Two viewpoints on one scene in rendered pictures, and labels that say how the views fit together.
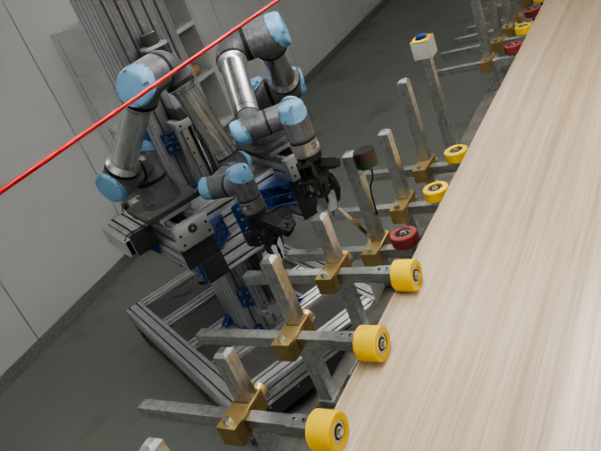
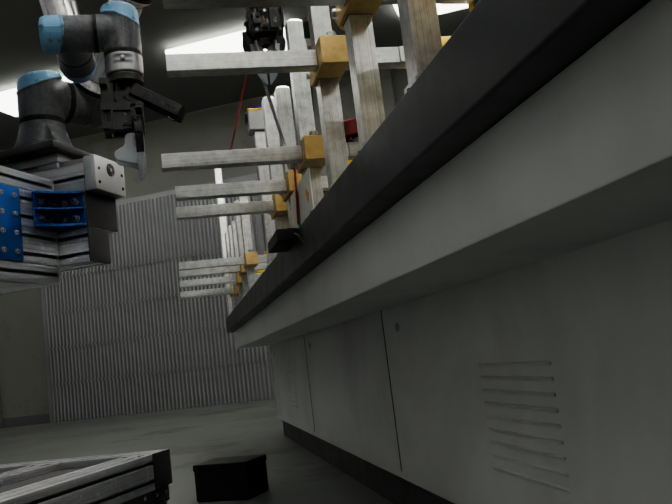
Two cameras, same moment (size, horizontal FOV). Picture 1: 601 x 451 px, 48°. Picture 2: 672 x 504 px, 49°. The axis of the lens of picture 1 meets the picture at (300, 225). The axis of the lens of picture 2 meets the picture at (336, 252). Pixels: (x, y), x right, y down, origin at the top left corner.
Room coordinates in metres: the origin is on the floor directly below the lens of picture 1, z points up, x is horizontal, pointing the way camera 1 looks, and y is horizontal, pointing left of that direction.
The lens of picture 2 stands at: (0.72, 0.96, 0.43)
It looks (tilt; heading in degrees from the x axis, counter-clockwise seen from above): 8 degrees up; 311
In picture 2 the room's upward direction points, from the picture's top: 7 degrees counter-clockwise
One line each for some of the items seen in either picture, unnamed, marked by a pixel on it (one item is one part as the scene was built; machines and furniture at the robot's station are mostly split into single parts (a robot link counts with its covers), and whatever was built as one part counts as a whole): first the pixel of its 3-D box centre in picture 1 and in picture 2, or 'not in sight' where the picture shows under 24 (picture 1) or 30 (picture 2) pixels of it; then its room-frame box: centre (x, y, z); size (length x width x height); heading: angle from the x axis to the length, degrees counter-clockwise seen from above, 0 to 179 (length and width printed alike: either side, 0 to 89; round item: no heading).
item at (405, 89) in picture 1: (421, 142); (276, 178); (2.17, -0.50, 0.93); 0.03 x 0.03 x 0.48; 53
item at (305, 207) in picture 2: (385, 264); (301, 205); (1.80, -0.20, 0.75); 0.26 x 0.01 x 0.10; 143
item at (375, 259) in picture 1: (378, 248); (312, 155); (1.75, -0.19, 0.84); 0.13 x 0.06 x 0.05; 143
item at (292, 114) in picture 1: (295, 122); not in sight; (1.76, -0.10, 1.30); 0.09 x 0.08 x 0.11; 176
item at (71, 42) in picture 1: (166, 110); not in sight; (4.82, 0.57, 0.77); 0.90 x 0.45 x 1.55; 145
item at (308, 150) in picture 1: (306, 148); not in sight; (1.75, -0.10, 1.22); 0.08 x 0.08 x 0.05
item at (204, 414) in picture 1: (227, 416); not in sight; (1.15, 0.30, 0.95); 0.50 x 0.04 x 0.04; 53
